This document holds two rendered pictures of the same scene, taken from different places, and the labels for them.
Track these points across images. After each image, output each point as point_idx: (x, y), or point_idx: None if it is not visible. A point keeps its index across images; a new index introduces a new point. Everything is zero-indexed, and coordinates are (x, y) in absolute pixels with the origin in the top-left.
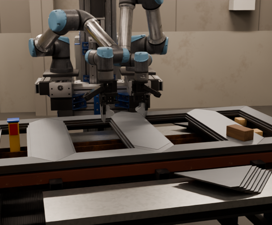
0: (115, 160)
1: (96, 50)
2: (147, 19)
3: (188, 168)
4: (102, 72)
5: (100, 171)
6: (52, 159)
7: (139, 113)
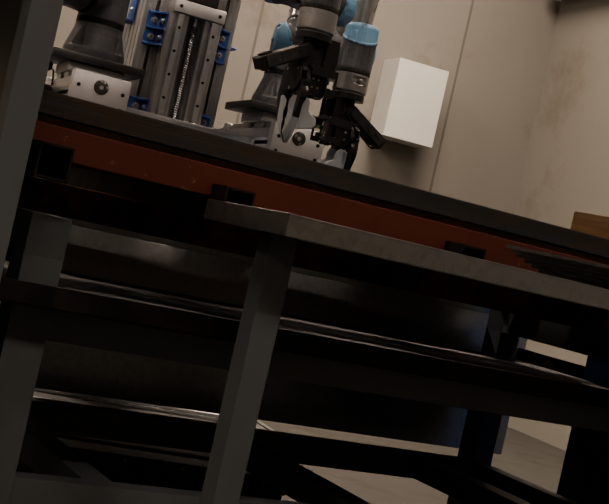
0: (368, 186)
1: None
2: None
3: (513, 264)
4: (316, 11)
5: (330, 204)
6: None
7: None
